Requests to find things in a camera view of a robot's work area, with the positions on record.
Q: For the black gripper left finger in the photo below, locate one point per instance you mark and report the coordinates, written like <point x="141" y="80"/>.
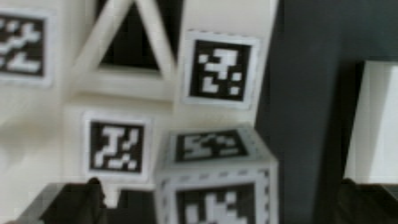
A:
<point x="68" y="204"/>

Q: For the white chair backrest part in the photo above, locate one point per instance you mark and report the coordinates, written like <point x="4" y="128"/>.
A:
<point x="121" y="68"/>

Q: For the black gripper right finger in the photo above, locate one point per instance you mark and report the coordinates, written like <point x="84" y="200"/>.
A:
<point x="367" y="203"/>

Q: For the white chair leg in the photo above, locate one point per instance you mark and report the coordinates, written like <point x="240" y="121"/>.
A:
<point x="216" y="178"/>

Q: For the white U-shaped obstacle fence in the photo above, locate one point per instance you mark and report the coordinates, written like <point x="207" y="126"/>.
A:
<point x="372" y="162"/>

